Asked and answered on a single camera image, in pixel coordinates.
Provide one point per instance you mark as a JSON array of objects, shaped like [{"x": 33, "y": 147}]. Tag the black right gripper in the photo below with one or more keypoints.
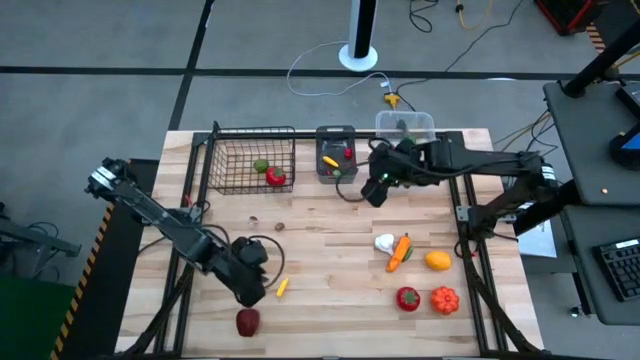
[{"x": 392, "y": 162}]

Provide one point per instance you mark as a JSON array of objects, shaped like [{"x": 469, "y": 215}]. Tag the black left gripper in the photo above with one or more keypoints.
[{"x": 240, "y": 275}]

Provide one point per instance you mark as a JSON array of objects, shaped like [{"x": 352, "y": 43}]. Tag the green bell pepper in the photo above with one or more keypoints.
[{"x": 406, "y": 143}]

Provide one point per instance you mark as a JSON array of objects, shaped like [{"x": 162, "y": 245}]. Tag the dark red apple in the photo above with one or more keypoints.
[{"x": 248, "y": 322}]

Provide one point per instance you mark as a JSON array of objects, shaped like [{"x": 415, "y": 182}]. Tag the small red habanero pepper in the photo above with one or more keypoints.
[{"x": 348, "y": 153}]

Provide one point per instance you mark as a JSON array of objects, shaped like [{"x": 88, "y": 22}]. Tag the green jalapeno pepper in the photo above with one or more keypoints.
[{"x": 337, "y": 174}]

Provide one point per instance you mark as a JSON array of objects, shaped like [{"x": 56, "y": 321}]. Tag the white garlic bulb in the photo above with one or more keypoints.
[{"x": 385, "y": 243}]

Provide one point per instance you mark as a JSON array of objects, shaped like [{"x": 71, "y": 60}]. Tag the orange carrot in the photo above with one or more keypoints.
[{"x": 398, "y": 254}]

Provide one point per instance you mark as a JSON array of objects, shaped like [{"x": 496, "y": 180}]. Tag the yellow orange lemon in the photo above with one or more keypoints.
[{"x": 438, "y": 260}]

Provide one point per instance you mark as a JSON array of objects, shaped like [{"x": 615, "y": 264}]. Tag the red tomato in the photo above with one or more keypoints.
[
  {"x": 408, "y": 299},
  {"x": 275, "y": 177}
]

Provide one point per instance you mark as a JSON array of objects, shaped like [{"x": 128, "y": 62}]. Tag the green lime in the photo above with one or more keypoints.
[{"x": 261, "y": 165}]

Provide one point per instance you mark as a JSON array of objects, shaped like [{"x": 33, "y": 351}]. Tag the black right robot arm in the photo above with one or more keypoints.
[{"x": 490, "y": 162}]

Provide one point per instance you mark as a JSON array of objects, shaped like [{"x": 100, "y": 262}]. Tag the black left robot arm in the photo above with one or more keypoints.
[{"x": 150, "y": 210}]

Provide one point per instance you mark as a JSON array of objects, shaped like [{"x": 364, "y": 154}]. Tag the clear plastic tub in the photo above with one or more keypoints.
[{"x": 415, "y": 122}]

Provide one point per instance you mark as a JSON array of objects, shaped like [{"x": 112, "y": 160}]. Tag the yellow power plug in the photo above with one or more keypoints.
[{"x": 392, "y": 99}]

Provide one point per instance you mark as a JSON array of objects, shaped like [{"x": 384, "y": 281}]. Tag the grey plastic bin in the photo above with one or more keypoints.
[{"x": 336, "y": 131}]

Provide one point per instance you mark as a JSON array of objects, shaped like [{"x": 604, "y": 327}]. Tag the small green chili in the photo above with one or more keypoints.
[{"x": 410, "y": 253}]

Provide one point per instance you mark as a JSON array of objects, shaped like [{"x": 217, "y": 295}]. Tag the black pole white round base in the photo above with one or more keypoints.
[{"x": 358, "y": 59}]

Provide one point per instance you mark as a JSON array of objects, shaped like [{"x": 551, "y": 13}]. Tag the black platform hazard stripes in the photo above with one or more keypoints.
[{"x": 115, "y": 300}]

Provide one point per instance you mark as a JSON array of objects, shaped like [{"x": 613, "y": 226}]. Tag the orange bumpy tomato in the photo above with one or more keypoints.
[{"x": 445, "y": 300}]

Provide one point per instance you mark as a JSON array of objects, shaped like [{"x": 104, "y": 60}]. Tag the black desk support beam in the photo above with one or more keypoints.
[{"x": 550, "y": 207}]

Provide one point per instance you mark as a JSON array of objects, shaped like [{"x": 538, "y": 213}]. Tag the white paper sheet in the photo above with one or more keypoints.
[{"x": 540, "y": 242}]

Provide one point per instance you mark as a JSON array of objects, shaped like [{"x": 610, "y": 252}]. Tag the grey desk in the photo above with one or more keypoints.
[
  {"x": 580, "y": 150},
  {"x": 580, "y": 280}
]

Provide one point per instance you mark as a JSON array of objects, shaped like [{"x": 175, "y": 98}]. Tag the grey metal stand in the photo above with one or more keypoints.
[{"x": 45, "y": 241}]

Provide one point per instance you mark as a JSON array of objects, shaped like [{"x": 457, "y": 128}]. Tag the black boom pole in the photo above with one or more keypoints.
[{"x": 600, "y": 60}]

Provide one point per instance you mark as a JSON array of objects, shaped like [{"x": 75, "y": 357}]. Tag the red black equipment box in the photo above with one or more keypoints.
[{"x": 570, "y": 12}]

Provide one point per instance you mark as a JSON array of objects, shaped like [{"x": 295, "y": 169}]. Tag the blue black device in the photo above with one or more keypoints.
[{"x": 625, "y": 155}]

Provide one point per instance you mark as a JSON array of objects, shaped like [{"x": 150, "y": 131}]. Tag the black keyboard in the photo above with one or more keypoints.
[{"x": 622, "y": 270}]

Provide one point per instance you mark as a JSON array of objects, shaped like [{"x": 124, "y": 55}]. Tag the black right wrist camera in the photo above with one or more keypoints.
[{"x": 376, "y": 194}]

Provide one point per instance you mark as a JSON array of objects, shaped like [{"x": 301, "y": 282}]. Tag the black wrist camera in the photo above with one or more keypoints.
[
  {"x": 250, "y": 252},
  {"x": 376, "y": 194}
]

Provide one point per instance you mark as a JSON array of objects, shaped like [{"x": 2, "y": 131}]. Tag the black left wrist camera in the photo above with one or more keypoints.
[{"x": 250, "y": 252}]

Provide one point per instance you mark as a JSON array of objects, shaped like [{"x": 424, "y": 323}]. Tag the black metal rig frame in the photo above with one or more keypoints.
[{"x": 305, "y": 134}]

